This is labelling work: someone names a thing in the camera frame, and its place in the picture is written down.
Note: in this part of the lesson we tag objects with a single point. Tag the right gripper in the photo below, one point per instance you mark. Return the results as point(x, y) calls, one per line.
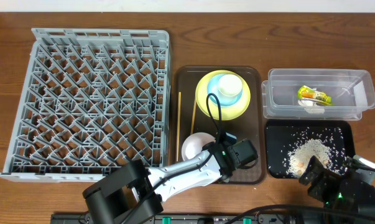
point(328, 179)

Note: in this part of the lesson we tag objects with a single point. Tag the pile of rice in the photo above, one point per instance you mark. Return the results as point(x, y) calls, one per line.
point(326, 144)

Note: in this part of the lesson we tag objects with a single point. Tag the white bowl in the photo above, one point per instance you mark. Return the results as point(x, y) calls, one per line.
point(194, 143)

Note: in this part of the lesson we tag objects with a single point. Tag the white tissue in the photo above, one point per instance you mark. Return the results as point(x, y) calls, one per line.
point(311, 107)

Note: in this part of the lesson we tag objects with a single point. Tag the green orange snack wrapper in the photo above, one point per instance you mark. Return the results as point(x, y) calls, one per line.
point(307, 93)

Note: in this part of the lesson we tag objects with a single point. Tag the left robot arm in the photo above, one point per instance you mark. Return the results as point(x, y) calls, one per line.
point(135, 193)

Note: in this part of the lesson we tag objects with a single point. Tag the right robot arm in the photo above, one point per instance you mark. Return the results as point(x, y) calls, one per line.
point(352, 191)

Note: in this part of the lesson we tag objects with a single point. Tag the black waste tray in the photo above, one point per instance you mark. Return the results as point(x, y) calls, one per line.
point(277, 132)

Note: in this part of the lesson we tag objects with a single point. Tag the yellow plate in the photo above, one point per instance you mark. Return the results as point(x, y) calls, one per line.
point(227, 112)

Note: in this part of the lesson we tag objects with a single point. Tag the brown serving tray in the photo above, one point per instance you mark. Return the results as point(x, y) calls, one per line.
point(247, 126)

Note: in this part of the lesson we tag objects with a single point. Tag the white cup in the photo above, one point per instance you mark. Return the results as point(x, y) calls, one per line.
point(230, 85)

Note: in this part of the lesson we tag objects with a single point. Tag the light blue small plate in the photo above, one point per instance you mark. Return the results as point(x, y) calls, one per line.
point(223, 100)

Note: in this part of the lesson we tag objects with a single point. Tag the clear plastic bin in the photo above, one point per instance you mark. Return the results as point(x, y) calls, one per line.
point(351, 92)

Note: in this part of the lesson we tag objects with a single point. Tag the grey plastic dish rack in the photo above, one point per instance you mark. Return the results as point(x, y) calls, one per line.
point(93, 100)

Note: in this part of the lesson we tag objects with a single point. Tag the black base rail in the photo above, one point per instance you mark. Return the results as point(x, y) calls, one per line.
point(187, 219)

